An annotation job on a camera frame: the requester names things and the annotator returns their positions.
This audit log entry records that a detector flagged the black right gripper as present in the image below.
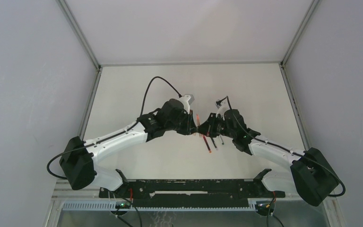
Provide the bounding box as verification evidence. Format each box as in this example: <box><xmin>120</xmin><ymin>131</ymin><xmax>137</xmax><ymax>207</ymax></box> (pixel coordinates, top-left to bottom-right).
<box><xmin>197</xmin><ymin>112</ymin><xmax>236</xmax><ymax>139</ymax></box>

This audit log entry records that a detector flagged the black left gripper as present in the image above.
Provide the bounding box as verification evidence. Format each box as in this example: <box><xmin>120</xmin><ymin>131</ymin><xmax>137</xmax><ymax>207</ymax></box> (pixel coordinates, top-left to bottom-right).
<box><xmin>165</xmin><ymin>109</ymin><xmax>198</xmax><ymax>136</ymax></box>

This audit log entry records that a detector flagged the orange pen with cap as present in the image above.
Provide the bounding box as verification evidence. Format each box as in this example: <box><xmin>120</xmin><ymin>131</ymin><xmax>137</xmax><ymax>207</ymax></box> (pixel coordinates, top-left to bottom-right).
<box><xmin>196</xmin><ymin>114</ymin><xmax>202</xmax><ymax>138</ymax></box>

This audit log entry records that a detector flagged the white green-tipped pen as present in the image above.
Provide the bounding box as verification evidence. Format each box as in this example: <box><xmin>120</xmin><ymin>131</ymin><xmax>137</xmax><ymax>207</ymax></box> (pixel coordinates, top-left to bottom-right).
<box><xmin>219</xmin><ymin>135</ymin><xmax>225</xmax><ymax>145</ymax></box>

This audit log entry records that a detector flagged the black pen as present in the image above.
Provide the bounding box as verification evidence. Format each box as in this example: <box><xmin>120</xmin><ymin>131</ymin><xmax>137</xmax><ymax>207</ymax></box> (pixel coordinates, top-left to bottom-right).
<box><xmin>210</xmin><ymin>137</ymin><xmax>218</xmax><ymax>150</ymax></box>

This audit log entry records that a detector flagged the red pen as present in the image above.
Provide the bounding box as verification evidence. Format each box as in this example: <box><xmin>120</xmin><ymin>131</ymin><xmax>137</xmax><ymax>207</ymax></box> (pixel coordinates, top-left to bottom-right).
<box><xmin>202</xmin><ymin>135</ymin><xmax>212</xmax><ymax>153</ymax></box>

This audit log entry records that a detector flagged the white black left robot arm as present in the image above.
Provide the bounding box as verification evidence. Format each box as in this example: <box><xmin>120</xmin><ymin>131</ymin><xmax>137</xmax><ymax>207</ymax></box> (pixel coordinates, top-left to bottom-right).
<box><xmin>60</xmin><ymin>94</ymin><xmax>198</xmax><ymax>197</ymax></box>

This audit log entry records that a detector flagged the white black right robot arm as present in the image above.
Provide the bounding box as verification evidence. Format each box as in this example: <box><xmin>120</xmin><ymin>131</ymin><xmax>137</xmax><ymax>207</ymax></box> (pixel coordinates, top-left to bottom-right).
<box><xmin>198</xmin><ymin>109</ymin><xmax>342</xmax><ymax>206</ymax></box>

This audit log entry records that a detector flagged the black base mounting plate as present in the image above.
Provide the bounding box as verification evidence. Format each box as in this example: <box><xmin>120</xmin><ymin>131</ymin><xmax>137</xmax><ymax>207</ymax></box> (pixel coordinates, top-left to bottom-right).
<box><xmin>99</xmin><ymin>179</ymin><xmax>285</xmax><ymax>207</ymax></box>

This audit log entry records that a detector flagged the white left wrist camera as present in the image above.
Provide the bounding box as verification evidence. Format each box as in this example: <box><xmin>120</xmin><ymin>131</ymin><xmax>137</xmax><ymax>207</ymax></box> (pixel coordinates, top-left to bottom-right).
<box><xmin>178</xmin><ymin>94</ymin><xmax>195</xmax><ymax>114</ymax></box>

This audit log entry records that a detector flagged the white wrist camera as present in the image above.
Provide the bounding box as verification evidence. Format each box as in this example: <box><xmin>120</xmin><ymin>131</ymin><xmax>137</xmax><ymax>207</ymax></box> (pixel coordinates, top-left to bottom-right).
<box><xmin>178</xmin><ymin>94</ymin><xmax>195</xmax><ymax>114</ymax></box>
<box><xmin>216</xmin><ymin>98</ymin><xmax>229</xmax><ymax>118</ymax></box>

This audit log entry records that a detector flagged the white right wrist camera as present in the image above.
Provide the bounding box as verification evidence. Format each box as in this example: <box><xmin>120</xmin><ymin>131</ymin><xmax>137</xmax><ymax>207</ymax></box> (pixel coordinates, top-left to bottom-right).
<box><xmin>216</xmin><ymin>98</ymin><xmax>229</xmax><ymax>118</ymax></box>

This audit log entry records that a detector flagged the black right camera cable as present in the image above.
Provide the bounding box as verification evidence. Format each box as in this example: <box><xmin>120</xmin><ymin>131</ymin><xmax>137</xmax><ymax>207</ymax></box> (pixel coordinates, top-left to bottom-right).
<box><xmin>224</xmin><ymin>96</ymin><xmax>347</xmax><ymax>198</ymax></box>

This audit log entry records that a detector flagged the black camera cable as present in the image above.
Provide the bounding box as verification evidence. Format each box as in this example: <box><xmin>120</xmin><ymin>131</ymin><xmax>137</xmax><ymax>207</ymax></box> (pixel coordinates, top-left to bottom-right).
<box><xmin>224</xmin><ymin>96</ymin><xmax>347</xmax><ymax>198</ymax></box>
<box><xmin>46</xmin><ymin>76</ymin><xmax>184</xmax><ymax>181</ymax></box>

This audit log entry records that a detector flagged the black left camera cable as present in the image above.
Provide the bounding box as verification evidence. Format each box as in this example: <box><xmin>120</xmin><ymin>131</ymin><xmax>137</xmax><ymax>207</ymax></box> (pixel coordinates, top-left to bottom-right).
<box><xmin>46</xmin><ymin>76</ymin><xmax>184</xmax><ymax>181</ymax></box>

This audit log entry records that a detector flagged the white slotted cable duct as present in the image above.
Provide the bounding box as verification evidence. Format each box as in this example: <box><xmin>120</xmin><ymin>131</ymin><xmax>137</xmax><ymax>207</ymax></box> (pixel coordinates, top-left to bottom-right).
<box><xmin>62</xmin><ymin>201</ymin><xmax>257</xmax><ymax>211</ymax></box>

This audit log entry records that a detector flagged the aluminium frame rail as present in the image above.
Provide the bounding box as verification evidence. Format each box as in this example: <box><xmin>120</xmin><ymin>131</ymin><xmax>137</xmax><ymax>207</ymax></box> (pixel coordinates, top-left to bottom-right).
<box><xmin>279</xmin><ymin>62</ymin><xmax>310</xmax><ymax>149</ymax></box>

